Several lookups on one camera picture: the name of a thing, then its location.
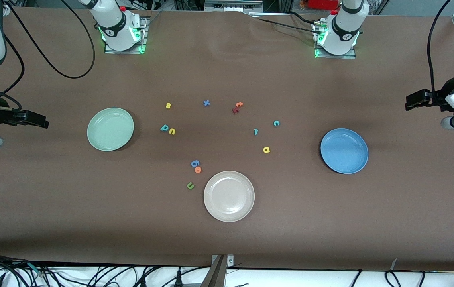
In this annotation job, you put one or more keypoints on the blue plate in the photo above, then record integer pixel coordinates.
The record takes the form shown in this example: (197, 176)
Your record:
(344, 151)

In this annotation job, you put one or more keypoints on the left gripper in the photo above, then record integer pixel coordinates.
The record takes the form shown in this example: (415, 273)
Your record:
(436, 99)

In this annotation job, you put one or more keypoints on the black power plug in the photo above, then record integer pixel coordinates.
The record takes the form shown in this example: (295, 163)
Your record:
(178, 279)

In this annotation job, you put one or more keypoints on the aluminium profile bar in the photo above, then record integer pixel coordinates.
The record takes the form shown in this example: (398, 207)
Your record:
(217, 275)

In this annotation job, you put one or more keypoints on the blue letter g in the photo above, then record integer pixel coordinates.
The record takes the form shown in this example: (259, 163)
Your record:
(192, 163)

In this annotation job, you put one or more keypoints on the grey metal rack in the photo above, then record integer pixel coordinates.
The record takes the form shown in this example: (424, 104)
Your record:
(232, 4)

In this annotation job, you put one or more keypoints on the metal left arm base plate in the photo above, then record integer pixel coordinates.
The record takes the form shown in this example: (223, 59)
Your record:
(350, 56)

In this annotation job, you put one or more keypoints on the green plate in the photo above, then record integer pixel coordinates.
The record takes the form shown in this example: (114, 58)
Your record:
(110, 129)

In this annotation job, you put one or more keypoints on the metal corner bracket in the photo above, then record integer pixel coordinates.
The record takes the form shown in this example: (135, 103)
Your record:
(6, 10)

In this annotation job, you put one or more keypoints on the beige plate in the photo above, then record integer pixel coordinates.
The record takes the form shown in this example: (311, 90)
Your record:
(228, 196)

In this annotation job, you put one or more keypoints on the teal letter p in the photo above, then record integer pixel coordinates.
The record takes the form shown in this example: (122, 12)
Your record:
(163, 128)

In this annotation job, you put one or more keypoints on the brown table cover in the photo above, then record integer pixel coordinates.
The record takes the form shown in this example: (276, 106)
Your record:
(226, 239)

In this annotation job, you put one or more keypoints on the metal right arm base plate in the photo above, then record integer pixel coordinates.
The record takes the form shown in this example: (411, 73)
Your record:
(144, 36)

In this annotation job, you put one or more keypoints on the red box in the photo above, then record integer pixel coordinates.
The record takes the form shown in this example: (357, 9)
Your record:
(322, 4)

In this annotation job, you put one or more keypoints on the small metal bracket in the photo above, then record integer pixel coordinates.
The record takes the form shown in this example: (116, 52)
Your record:
(230, 261)

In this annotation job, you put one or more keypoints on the white tape scrap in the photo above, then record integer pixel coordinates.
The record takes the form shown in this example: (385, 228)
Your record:
(394, 265)

